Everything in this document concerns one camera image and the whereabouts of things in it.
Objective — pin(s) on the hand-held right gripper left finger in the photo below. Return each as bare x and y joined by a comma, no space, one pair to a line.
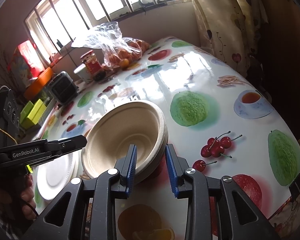
132,170

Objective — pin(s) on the dried twig branches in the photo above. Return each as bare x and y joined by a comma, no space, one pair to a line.
0,67

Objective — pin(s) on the white plastic tub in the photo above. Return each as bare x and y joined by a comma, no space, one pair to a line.
82,75

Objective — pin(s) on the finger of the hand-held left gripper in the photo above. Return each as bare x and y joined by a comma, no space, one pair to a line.
70,143

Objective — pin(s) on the person's left forearm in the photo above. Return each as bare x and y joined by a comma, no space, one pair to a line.
2,225

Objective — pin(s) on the plastic bag of oranges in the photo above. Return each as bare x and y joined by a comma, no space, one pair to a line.
130,50

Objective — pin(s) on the yellow-green box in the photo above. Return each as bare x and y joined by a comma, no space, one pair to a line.
36,112

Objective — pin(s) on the grey black fan heater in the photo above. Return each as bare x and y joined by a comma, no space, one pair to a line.
63,88

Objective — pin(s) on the fruit printed tablecloth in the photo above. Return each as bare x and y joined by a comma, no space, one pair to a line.
190,80

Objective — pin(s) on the heart patterned curtain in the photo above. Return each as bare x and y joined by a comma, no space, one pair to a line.
215,17

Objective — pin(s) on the person's left hand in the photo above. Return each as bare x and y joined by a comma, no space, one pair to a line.
25,195

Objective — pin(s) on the beige paper bowl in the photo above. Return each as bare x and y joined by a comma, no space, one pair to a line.
147,173
120,135

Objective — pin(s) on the black binder clip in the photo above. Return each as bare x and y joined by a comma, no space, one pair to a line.
296,185

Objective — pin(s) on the striped cardboard box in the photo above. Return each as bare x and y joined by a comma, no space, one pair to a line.
47,115

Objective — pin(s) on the chili sauce jar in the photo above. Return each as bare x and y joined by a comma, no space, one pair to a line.
92,66

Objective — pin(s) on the white paper plate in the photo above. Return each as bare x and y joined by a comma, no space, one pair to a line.
76,165
55,177

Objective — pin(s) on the dark green box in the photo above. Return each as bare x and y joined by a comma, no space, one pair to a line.
25,112

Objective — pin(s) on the red box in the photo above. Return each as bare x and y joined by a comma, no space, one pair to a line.
27,55

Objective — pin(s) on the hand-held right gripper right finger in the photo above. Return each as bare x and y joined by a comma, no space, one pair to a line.
170,170

